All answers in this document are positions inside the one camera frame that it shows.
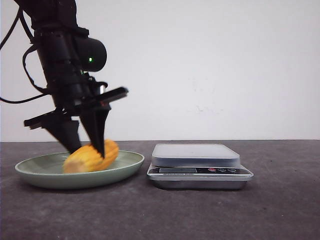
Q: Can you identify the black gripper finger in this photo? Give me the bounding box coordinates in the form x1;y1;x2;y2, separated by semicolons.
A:
42;118;82;153
80;109;109;158

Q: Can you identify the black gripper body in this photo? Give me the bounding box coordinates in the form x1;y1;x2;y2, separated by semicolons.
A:
24;73;129;130

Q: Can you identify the yellow corn cob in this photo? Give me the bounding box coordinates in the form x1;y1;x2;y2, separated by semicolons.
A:
62;139;120;174

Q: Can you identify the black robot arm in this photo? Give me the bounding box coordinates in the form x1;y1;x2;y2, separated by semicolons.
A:
17;0;128;155

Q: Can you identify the light green plate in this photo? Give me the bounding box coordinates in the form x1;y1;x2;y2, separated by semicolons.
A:
15;150;145;190

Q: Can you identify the silver digital kitchen scale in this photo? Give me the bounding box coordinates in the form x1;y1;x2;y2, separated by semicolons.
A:
147;143;254;190

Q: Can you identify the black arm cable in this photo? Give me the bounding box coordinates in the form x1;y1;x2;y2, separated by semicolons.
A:
0;4;51;104

